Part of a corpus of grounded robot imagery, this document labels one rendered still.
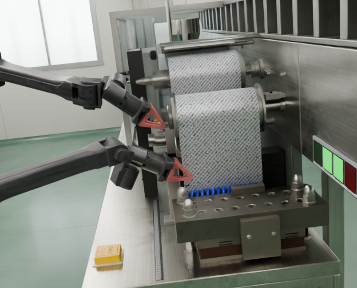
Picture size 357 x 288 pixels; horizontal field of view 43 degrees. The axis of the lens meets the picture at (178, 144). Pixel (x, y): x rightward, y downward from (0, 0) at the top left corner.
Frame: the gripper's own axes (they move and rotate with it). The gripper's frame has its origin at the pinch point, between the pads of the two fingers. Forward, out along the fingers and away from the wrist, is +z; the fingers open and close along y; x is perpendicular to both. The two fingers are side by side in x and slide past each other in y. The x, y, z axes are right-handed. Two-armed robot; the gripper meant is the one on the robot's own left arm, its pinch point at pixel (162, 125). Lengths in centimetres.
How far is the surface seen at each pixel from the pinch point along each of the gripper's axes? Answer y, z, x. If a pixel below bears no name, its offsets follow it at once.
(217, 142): 8.5, 14.2, 6.4
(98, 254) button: 19.2, 1.7, -36.7
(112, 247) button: 16.4, 4.8, -34.3
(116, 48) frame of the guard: -97, -16, 2
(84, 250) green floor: -161, 49, -137
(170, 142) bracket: 0.4, 5.3, -2.9
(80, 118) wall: -546, 32, -159
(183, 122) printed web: 7.3, 2.7, 5.4
